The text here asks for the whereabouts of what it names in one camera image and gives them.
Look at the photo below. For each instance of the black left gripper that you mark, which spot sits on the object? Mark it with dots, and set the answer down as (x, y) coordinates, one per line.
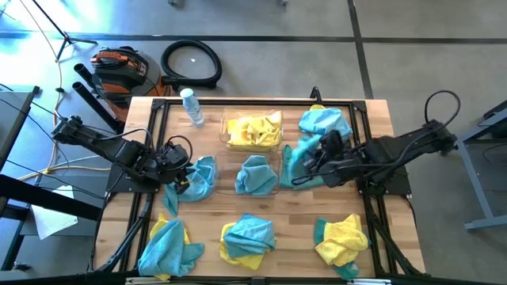
(172, 160)

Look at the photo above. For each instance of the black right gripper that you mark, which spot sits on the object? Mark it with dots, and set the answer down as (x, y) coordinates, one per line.
(336, 168)

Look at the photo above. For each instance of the teal microfiber towel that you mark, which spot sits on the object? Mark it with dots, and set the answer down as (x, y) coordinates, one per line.
(348, 271)
(291, 166)

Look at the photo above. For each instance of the yellow microfiber towel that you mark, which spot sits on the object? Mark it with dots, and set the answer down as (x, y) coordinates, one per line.
(263, 130)
(245, 262)
(159, 225)
(317, 107)
(253, 143)
(234, 134)
(340, 241)

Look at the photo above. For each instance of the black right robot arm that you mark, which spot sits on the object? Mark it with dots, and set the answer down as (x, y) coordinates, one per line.
(404, 148)

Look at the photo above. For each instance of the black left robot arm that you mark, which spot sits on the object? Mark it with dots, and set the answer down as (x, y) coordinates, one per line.
(103, 144)

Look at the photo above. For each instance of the clear plastic basket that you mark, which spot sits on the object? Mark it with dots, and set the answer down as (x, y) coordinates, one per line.
(223, 174)
(223, 132)

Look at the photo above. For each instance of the black table clamp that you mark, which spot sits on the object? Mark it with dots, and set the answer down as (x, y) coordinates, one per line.
(315, 94)

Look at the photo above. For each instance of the clear plastic water bottle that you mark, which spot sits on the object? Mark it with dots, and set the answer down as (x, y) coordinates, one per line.
(193, 109)

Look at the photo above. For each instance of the black vacuum wand tube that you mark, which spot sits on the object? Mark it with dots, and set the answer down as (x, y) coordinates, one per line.
(95, 103)
(84, 72)

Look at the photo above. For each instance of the orange black shop vacuum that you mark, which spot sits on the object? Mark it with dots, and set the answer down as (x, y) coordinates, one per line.
(123, 73)

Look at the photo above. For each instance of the white paper sheet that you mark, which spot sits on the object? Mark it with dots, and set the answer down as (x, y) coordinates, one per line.
(51, 223)

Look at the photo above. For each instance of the grey metal cart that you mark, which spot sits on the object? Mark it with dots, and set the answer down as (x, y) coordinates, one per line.
(472, 174)

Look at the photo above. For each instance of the black chair caster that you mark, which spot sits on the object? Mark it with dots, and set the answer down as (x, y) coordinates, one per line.
(176, 2)

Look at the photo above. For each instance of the black desk caster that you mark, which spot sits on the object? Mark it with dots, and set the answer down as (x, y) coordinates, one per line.
(20, 267)

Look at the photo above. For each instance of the grey side table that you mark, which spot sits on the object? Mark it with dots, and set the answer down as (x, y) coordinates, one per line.
(12, 115)

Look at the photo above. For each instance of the black tripod stand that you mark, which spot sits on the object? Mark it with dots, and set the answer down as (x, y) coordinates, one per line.
(50, 19)

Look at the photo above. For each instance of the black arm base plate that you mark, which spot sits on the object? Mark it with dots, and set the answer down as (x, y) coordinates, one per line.
(400, 184)
(123, 186)

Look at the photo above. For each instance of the black aluminium table frame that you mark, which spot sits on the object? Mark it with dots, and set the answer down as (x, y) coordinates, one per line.
(170, 102)

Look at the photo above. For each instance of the silver frame bracket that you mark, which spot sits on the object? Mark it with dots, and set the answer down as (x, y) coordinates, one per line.
(368, 282)
(146, 280)

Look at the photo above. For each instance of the black desk frame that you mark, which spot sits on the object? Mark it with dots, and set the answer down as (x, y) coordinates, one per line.
(47, 198)

